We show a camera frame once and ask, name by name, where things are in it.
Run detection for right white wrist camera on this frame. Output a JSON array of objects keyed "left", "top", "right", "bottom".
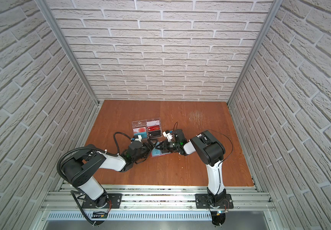
[{"left": 163, "top": 130, "right": 175, "bottom": 142}]

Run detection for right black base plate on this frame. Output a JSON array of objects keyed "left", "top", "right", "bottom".
[{"left": 195, "top": 194, "right": 234, "bottom": 209}]

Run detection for left black corrugated cable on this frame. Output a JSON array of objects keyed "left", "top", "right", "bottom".
[{"left": 57, "top": 131, "right": 133, "bottom": 226}]

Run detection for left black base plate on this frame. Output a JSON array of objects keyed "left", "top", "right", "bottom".
[{"left": 82, "top": 193, "right": 122, "bottom": 209}]

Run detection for white VIP card in organizer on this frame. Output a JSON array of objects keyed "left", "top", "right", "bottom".
[{"left": 147, "top": 120, "right": 160, "bottom": 127}]

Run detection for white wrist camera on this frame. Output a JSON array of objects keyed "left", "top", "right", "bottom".
[
  {"left": 163, "top": 130, "right": 175, "bottom": 142},
  {"left": 132, "top": 135, "right": 142, "bottom": 142}
]

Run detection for red card in organizer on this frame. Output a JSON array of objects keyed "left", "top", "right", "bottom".
[{"left": 147, "top": 126, "right": 160, "bottom": 132}]

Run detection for black cards in organizer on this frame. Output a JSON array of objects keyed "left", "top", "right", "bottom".
[{"left": 148, "top": 130, "right": 162, "bottom": 138}]

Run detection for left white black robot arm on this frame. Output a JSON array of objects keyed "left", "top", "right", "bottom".
[{"left": 56, "top": 140, "right": 155, "bottom": 208}]

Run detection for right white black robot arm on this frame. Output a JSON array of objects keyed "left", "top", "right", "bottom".
[{"left": 155, "top": 129, "right": 227, "bottom": 207}]

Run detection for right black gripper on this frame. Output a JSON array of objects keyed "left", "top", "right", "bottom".
[{"left": 156, "top": 139, "right": 181, "bottom": 153}]

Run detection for white red-dot card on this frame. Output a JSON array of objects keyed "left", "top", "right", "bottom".
[{"left": 133, "top": 127, "right": 147, "bottom": 135}]

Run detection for clear acrylic card organizer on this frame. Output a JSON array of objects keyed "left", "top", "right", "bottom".
[{"left": 132, "top": 118, "right": 162, "bottom": 139}]

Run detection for aluminium mounting rail frame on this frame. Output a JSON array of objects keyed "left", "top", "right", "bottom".
[{"left": 30, "top": 183, "right": 283, "bottom": 230}]

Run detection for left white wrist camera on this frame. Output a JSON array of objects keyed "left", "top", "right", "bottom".
[{"left": 132, "top": 135, "right": 142, "bottom": 142}]

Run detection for teal card in organizer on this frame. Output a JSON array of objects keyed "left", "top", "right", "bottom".
[{"left": 134, "top": 132, "right": 148, "bottom": 139}]

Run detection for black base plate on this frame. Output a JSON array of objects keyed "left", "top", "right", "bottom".
[
  {"left": 195, "top": 194, "right": 234, "bottom": 209},
  {"left": 82, "top": 193, "right": 122, "bottom": 209}
]

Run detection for red leather card holder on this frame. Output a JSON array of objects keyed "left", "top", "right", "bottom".
[{"left": 151, "top": 148, "right": 170, "bottom": 157}]

